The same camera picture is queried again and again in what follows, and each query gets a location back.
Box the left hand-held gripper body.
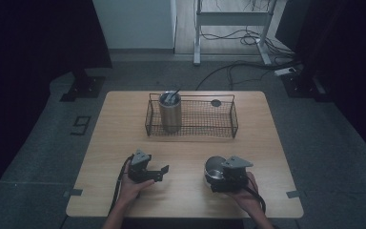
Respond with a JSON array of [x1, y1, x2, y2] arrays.
[[127, 149, 155, 184]]

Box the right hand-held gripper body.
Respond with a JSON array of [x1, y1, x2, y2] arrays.
[[214, 155, 254, 194]]

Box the white mug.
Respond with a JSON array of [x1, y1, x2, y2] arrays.
[[204, 155, 233, 187]]

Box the stainless steel tumbler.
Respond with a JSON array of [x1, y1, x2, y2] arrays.
[[157, 91, 183, 135]]

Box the black wire mesh basket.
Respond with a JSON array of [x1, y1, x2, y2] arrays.
[[144, 93, 239, 139]]

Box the person's left hand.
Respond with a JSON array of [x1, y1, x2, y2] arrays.
[[117, 171, 156, 208]]

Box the person's right hand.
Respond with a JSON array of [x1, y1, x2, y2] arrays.
[[228, 172, 262, 215]]

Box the black drinking straw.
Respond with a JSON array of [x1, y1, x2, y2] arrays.
[[166, 88, 182, 104]]

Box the black stand base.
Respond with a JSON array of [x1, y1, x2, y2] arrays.
[[280, 70, 329, 103], [59, 68, 106, 103]]

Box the white power strip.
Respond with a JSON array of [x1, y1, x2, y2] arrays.
[[273, 66, 300, 77]]

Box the white partition panel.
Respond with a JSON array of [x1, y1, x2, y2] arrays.
[[91, 0, 178, 51]]

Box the dark curtain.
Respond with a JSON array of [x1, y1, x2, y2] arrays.
[[275, 0, 366, 160], [0, 0, 113, 211]]

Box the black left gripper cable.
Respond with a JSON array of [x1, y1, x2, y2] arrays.
[[108, 154, 135, 218]]

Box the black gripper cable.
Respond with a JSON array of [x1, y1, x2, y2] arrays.
[[241, 176, 267, 215], [108, 154, 135, 218]]

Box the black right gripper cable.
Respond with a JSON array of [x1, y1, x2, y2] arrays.
[[241, 176, 267, 215]]

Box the black floor cable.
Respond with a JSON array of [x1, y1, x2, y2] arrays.
[[195, 59, 301, 92]]

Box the tangled floor cables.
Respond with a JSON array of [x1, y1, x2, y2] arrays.
[[199, 26, 297, 60]]

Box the white desk frame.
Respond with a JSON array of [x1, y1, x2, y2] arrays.
[[193, 0, 279, 67]]

